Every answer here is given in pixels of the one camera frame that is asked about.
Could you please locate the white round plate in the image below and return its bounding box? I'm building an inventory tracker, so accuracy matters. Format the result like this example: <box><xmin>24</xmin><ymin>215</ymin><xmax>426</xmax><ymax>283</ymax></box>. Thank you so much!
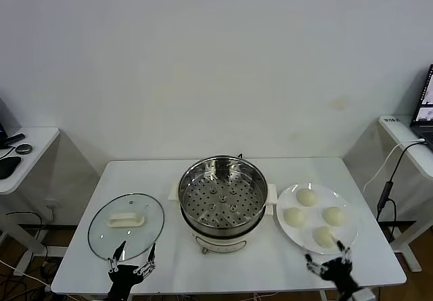
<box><xmin>276</xmin><ymin>183</ymin><xmax>359</xmax><ymax>255</ymax></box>

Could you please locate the black bar device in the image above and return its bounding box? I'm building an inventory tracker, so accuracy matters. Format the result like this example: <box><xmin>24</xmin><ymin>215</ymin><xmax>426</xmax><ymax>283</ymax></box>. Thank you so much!
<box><xmin>1</xmin><ymin>133</ymin><xmax>26</xmax><ymax>146</ymax></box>

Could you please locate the black laptop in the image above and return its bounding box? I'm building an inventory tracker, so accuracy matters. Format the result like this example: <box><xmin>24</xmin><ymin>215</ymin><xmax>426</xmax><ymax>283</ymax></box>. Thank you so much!
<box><xmin>409</xmin><ymin>63</ymin><xmax>433</xmax><ymax>139</ymax></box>

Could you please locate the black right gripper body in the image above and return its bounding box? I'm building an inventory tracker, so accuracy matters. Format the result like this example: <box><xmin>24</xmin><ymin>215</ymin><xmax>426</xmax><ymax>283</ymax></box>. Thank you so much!
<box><xmin>319</xmin><ymin>257</ymin><xmax>361</xmax><ymax>292</ymax></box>

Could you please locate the black cable with adapter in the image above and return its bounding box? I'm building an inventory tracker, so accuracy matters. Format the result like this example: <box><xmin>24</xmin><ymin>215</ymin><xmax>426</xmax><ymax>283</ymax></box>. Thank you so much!
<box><xmin>375</xmin><ymin>140</ymin><xmax>426</xmax><ymax>244</ymax></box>

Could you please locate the white electric cooker pot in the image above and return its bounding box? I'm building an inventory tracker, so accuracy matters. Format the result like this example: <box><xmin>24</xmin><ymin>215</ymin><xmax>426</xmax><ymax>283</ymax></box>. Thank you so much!
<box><xmin>168</xmin><ymin>182</ymin><xmax>278</xmax><ymax>255</ymax></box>

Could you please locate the black floor cable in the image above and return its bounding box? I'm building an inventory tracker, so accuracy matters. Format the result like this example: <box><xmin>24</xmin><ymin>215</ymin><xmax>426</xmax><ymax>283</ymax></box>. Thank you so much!
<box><xmin>5</xmin><ymin>211</ymin><xmax>47</xmax><ymax>229</ymax></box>

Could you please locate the white steamed baozi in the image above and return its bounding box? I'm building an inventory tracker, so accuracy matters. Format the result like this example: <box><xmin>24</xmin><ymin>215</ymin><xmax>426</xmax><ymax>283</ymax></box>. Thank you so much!
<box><xmin>296</xmin><ymin>188</ymin><xmax>318</xmax><ymax>208</ymax></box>
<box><xmin>312</xmin><ymin>225</ymin><xmax>339</xmax><ymax>248</ymax></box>
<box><xmin>283</xmin><ymin>207</ymin><xmax>306</xmax><ymax>228</ymax></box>
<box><xmin>321</xmin><ymin>206</ymin><xmax>347</xmax><ymax>227</ymax></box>

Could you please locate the black computer monitor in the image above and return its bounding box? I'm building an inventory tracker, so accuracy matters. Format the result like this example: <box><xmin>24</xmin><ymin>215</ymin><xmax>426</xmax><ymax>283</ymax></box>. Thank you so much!
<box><xmin>0</xmin><ymin>97</ymin><xmax>21</xmax><ymax>146</ymax></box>

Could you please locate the white wall socket plug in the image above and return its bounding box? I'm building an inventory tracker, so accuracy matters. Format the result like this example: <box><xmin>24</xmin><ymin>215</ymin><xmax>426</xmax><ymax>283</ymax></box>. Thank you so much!
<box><xmin>43</xmin><ymin>199</ymin><xmax>60</xmax><ymax>221</ymax></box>

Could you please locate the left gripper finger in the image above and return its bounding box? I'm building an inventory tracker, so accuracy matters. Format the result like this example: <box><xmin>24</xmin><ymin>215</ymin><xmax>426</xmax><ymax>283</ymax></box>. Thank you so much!
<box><xmin>106</xmin><ymin>239</ymin><xmax>127</xmax><ymax>272</ymax></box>
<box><xmin>133</xmin><ymin>242</ymin><xmax>157</xmax><ymax>276</ymax></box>

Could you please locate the glass lid with white handle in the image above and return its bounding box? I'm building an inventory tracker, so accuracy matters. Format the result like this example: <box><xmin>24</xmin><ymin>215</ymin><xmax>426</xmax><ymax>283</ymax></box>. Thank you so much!
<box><xmin>87</xmin><ymin>192</ymin><xmax>166</xmax><ymax>262</ymax></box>

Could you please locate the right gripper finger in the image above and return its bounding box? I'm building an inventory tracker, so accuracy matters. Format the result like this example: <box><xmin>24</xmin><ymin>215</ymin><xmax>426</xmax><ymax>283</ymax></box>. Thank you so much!
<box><xmin>304</xmin><ymin>253</ymin><xmax>325</xmax><ymax>277</ymax></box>
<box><xmin>336</xmin><ymin>240</ymin><xmax>353</xmax><ymax>265</ymax></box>

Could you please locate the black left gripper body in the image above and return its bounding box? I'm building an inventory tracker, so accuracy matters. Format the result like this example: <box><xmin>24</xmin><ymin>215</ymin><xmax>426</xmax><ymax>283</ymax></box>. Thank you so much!
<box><xmin>107</xmin><ymin>264</ymin><xmax>145</xmax><ymax>301</ymax></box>

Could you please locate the stainless steel steamer basket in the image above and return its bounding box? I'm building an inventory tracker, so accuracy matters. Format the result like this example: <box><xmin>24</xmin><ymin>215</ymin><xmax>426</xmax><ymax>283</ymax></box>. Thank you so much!
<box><xmin>178</xmin><ymin>156</ymin><xmax>268</xmax><ymax>229</ymax></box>

